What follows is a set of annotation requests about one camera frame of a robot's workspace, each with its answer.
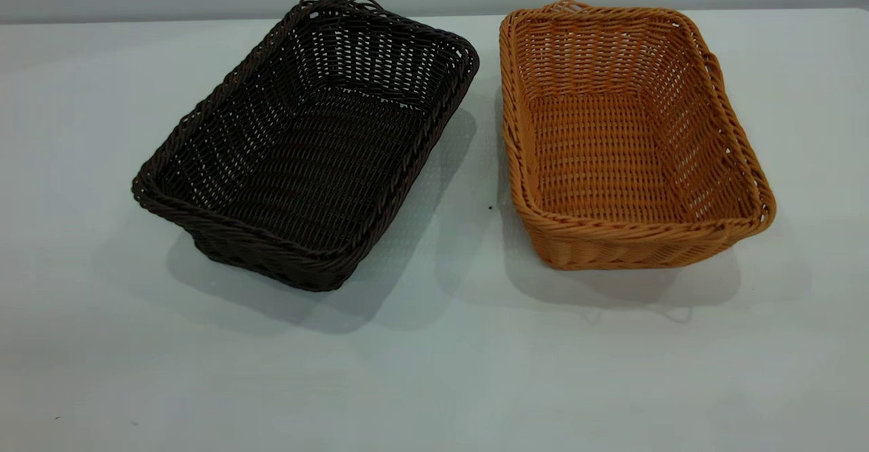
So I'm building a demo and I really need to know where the black woven wicker basket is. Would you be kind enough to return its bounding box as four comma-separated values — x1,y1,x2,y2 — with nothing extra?
131,0,481,293

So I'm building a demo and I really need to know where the orange woven wicker basket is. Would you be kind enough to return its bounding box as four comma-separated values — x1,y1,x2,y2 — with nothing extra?
499,0,777,271

